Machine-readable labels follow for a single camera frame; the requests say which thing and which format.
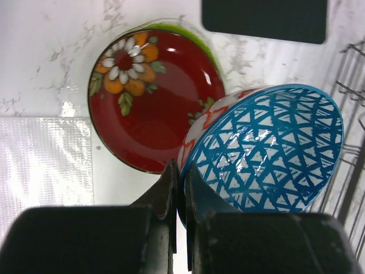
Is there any black wire dish rack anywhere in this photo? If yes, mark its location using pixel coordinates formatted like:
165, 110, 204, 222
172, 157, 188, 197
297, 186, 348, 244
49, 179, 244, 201
319, 41, 364, 261

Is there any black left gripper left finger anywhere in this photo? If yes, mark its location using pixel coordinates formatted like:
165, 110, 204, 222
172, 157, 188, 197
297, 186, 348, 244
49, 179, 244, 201
1, 160, 177, 273

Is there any dark red plate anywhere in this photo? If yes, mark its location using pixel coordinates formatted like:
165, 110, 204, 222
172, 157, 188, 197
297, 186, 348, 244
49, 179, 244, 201
88, 29, 225, 174

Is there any blue patterned bowl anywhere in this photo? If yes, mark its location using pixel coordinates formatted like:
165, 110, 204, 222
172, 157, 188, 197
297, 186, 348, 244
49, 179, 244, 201
177, 84, 344, 221

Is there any black clipboard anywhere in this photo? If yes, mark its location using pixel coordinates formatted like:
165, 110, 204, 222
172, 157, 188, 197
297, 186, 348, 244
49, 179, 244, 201
201, 0, 328, 45

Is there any green plate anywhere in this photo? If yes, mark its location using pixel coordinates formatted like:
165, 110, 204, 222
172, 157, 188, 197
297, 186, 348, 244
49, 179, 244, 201
136, 18, 225, 81

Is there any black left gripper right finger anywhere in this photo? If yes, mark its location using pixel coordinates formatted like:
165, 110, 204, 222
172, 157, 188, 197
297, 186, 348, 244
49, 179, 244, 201
185, 164, 362, 273

